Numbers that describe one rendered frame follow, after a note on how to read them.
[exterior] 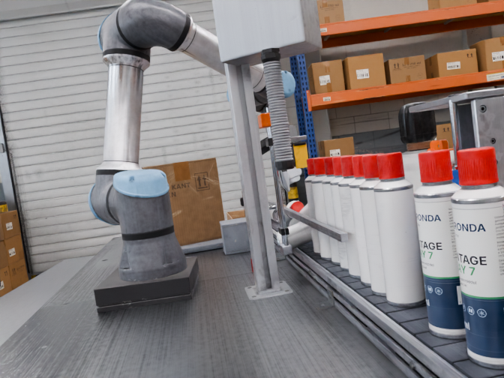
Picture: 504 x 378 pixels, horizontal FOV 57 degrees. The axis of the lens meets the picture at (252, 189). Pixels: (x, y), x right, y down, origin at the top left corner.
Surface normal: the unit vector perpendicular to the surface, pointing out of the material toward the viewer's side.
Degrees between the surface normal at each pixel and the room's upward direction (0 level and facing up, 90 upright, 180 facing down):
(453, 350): 0
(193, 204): 90
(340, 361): 0
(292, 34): 90
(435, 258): 90
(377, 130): 90
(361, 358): 0
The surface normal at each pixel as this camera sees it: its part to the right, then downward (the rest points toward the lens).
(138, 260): -0.19, -0.21
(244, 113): 0.14, 0.05
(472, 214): -0.65, 0.15
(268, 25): -0.45, 0.12
